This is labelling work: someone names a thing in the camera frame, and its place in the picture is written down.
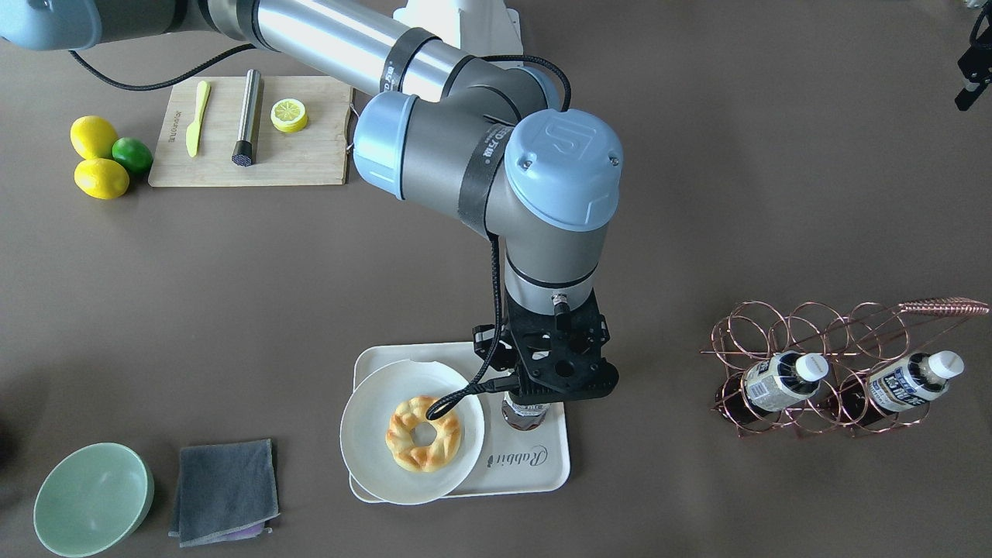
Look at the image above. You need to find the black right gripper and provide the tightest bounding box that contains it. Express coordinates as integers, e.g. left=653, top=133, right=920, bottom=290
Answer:
left=474, top=290, right=618, bottom=402

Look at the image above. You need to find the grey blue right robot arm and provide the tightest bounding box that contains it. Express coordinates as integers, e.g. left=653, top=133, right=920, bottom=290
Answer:
left=2, top=1, right=624, bottom=404

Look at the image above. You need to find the white rectangular tray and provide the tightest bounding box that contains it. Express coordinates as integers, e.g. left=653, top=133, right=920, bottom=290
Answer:
left=350, top=342, right=570, bottom=502

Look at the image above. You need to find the white round plate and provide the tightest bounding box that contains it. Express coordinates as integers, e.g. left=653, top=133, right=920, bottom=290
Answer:
left=340, top=360, right=485, bottom=505

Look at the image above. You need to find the wooden cutting board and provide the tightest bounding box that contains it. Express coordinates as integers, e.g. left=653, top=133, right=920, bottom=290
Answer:
left=148, top=75, right=352, bottom=188

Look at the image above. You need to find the grey folded cloth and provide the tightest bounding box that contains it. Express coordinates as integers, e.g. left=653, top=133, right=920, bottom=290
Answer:
left=169, top=439, right=280, bottom=548

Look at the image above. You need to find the lemon half slice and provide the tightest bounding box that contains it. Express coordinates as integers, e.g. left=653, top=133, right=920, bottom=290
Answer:
left=270, top=98, right=308, bottom=133

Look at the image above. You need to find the steel cylinder muddler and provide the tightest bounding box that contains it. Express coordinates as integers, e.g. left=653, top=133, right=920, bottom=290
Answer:
left=231, top=68, right=263, bottom=168

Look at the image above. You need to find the yellow plastic knife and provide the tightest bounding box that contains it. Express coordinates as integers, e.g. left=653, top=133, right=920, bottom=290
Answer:
left=185, top=81, right=212, bottom=158

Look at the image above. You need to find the green lime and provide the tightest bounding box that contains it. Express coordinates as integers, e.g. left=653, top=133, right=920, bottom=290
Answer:
left=111, top=137, right=153, bottom=174

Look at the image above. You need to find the mint green bowl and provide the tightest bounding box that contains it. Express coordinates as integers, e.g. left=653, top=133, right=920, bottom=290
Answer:
left=34, top=443, right=155, bottom=557

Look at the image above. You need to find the yellow lemon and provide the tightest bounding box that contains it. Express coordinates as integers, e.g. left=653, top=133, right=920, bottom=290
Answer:
left=74, top=158, right=130, bottom=200
left=70, top=115, right=119, bottom=160

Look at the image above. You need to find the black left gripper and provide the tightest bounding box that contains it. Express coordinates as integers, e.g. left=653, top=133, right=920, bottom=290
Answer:
left=954, top=1, right=991, bottom=111

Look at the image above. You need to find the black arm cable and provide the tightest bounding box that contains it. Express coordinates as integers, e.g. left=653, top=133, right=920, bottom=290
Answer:
left=68, top=43, right=573, bottom=422

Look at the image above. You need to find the glazed ring donut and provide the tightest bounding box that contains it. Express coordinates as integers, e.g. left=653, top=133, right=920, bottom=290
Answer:
left=384, top=395, right=462, bottom=473

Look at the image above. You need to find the copper wire bottle rack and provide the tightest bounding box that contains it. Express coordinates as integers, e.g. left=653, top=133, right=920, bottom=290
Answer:
left=708, top=297, right=990, bottom=436

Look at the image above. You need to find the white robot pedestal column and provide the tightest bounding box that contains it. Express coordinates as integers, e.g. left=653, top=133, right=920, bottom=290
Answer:
left=392, top=1, right=524, bottom=56

